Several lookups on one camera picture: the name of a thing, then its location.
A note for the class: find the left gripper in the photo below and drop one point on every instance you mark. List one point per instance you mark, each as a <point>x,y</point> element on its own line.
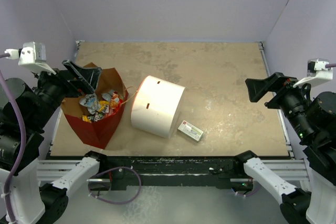
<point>86,77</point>

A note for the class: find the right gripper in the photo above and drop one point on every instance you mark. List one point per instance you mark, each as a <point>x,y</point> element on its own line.
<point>256,87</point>

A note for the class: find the red cookie snack bag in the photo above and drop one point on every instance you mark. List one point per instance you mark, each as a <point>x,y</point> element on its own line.
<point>114,100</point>

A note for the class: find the red brown paper bag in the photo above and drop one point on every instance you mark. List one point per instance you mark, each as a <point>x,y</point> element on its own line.
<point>100,131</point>

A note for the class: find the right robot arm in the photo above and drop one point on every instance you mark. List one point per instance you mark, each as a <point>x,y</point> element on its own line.
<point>313,120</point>

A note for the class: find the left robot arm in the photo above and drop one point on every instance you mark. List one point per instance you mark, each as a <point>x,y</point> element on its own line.
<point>24,113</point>

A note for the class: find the silver snack wrapper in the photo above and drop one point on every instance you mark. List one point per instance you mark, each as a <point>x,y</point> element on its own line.
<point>91,102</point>

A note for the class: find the yellow M&M packet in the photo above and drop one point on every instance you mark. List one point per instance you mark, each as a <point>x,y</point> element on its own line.
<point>87,118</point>

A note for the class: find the white cylindrical container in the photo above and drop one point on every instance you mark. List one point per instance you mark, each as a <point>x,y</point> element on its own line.
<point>156,106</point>

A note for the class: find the small white green box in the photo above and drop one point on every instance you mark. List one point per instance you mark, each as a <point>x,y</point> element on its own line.
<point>190,130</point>

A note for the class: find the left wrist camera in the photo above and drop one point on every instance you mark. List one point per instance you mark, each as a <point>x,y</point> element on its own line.
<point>31,56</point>

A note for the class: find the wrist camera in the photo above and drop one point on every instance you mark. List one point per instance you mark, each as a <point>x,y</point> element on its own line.
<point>31,56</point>
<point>319,71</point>

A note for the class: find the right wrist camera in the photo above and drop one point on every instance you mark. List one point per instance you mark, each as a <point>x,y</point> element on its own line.
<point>319,71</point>

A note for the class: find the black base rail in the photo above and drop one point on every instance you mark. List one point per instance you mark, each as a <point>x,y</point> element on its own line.
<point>241,172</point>

